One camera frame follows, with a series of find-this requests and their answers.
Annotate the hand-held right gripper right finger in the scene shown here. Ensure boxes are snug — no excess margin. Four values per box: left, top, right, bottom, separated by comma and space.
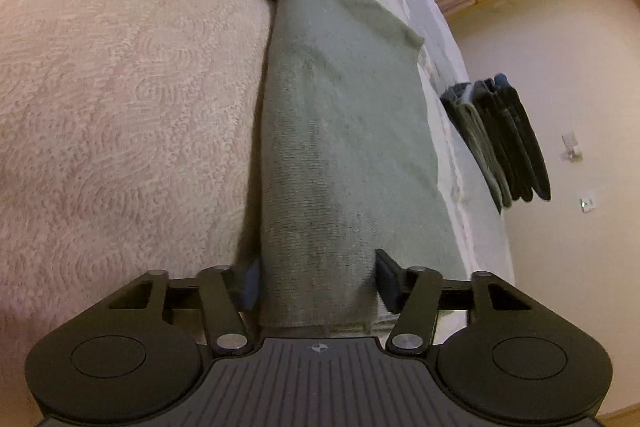
375, 249, 533, 355

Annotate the pink textured blanket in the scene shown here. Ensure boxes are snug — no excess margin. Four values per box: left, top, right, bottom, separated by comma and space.
0, 0, 277, 408

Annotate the sage green knit garment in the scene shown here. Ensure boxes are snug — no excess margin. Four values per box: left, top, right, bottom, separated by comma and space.
257, 0, 468, 339

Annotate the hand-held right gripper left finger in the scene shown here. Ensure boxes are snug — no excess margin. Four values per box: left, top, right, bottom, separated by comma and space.
107, 259, 262, 355

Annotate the stack of folded clothes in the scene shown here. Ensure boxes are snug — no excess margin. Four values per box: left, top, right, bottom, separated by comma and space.
440, 74, 552, 215

